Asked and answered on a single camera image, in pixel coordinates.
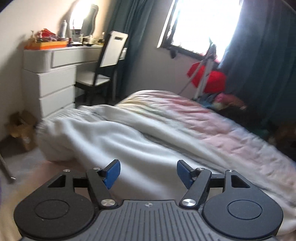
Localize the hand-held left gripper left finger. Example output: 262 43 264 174
46 159 121 209

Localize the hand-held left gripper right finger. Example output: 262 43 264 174
176 160 251 208

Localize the bed with pastel blanket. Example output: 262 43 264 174
0 90 296 241

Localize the red bag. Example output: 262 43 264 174
187 62 226 93

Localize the cardboard box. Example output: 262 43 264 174
6 111 38 151

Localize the dark sofa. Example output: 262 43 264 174
266 116 296 160

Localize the standing garment steamer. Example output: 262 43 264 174
183 38 219 100

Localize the white dressing table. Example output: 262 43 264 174
23 44 105 117

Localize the white and black chair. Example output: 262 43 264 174
75 31 129 105

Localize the group of cosmetic bottles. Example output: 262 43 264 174
68 31 105 45

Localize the wide teal curtain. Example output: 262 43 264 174
217 0 296 130

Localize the narrow teal curtain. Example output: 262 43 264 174
105 0 176 100

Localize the orange flat box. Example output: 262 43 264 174
24 40 68 50

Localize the dark framed window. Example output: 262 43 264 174
157 0 243 61

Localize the grey spray bottle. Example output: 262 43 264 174
59 20 68 38

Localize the wavy frame vanity mirror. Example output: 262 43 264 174
69 4 99 36

